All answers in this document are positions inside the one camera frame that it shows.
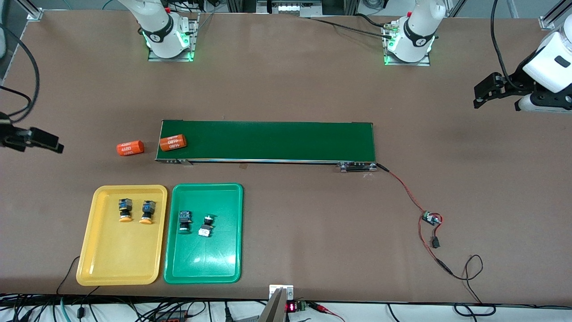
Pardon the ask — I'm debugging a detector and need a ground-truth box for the orange cylinder with white print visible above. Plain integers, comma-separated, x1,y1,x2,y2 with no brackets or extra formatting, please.
160,134,187,152
116,140,145,157

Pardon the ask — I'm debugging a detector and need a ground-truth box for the yellow mushroom push button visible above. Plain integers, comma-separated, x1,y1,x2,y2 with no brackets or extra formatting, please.
139,200,156,225
118,198,134,223

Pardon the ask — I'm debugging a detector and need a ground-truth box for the yellow plastic tray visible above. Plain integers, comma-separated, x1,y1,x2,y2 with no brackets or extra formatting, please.
76,185,168,286

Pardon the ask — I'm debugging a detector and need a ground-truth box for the green plastic tray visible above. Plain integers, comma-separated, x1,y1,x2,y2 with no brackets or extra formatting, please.
164,182,244,285

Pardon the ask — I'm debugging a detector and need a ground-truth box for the silver lit control device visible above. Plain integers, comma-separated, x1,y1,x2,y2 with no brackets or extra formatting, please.
255,0,324,17

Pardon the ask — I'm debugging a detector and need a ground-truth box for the green conveyor belt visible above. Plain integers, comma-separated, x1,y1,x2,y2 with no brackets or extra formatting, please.
155,119,378,173

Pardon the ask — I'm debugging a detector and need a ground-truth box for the red clip lead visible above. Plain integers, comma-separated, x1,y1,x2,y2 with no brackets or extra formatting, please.
308,302,345,322

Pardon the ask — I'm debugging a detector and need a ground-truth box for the grey metal pole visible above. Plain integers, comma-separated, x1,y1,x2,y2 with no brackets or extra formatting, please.
258,288,286,322

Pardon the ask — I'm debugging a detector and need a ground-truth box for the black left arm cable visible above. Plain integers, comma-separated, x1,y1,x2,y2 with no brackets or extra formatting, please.
490,0,521,90

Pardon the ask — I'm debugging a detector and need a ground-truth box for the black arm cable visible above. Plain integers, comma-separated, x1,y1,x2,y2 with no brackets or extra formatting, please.
490,0,521,90
0,25,41,123

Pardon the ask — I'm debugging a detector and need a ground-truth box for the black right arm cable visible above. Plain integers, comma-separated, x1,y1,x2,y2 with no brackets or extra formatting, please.
0,25,41,123

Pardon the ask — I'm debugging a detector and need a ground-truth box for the aluminium frame profile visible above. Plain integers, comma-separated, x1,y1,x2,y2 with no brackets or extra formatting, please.
540,0,572,31
18,0,43,21

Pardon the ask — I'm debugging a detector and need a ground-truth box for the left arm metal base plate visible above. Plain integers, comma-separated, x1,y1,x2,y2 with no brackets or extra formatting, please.
383,22,432,67

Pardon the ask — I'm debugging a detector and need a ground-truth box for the red wire to conveyor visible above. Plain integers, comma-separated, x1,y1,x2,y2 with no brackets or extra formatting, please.
377,163,430,217

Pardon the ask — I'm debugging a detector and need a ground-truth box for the thin black table cable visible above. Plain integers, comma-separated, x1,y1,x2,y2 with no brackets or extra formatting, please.
55,255,81,297

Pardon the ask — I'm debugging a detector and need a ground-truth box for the black cable across table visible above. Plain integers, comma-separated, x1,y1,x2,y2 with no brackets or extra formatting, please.
308,16,394,40

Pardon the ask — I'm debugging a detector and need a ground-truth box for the thin black looped cable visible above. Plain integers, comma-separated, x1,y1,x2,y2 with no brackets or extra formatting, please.
450,254,496,316

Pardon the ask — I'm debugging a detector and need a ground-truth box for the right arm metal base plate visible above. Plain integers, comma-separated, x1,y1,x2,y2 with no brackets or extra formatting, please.
147,13,199,62

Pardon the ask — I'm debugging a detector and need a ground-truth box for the silver metal bracket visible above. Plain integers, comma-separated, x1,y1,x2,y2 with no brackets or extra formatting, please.
269,284,294,301

